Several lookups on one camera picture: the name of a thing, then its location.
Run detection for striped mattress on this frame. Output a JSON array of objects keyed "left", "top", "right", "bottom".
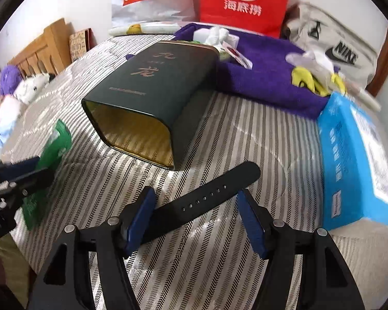
[{"left": 0, "top": 34, "right": 388, "bottom": 310}]

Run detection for purple plush toy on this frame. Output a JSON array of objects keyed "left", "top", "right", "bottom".
[{"left": 0, "top": 65, "right": 23, "bottom": 96}]

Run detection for wooden headboard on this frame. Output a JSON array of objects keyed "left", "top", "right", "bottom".
[{"left": 8, "top": 18, "right": 72, "bottom": 79}]

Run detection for white sponge block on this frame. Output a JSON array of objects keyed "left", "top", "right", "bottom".
[{"left": 193, "top": 28, "right": 240, "bottom": 48}]

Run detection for rolled patterned paper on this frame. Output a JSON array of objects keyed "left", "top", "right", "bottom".
[{"left": 108, "top": 22, "right": 182, "bottom": 37}]

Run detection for blue tissue pack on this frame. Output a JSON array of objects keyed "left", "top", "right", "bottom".
[{"left": 317, "top": 92, "right": 388, "bottom": 231}]

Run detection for red Haidilao paper bag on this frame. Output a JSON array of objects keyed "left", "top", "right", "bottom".
[{"left": 200, "top": 0, "right": 288, "bottom": 38}]

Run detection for black watch strap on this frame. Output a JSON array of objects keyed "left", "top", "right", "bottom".
[{"left": 138, "top": 161, "right": 262, "bottom": 245}]

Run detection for brown door frame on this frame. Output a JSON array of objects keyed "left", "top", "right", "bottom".
[{"left": 366, "top": 29, "right": 388, "bottom": 97}]

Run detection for green wet wipe packet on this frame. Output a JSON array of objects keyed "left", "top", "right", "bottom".
[{"left": 22, "top": 120, "right": 72, "bottom": 231}]

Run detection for white and green glove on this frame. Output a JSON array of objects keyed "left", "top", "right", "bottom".
[{"left": 204, "top": 26, "right": 230, "bottom": 46}]

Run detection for dark green tin box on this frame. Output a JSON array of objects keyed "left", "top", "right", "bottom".
[{"left": 81, "top": 41, "right": 219, "bottom": 171}]

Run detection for white face mask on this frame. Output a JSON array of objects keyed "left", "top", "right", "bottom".
[{"left": 285, "top": 50, "right": 334, "bottom": 86}]

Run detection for yellow mesh pouch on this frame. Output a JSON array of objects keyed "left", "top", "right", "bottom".
[{"left": 292, "top": 66, "right": 346, "bottom": 97}]

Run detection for patterned notebook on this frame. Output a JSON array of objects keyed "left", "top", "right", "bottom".
[{"left": 69, "top": 28, "right": 94, "bottom": 62}]

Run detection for purple towel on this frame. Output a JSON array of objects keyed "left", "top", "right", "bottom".
[{"left": 125, "top": 22, "right": 341, "bottom": 121}]

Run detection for grey Nike bag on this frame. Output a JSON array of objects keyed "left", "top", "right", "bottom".
[{"left": 283, "top": 3, "right": 378, "bottom": 88}]

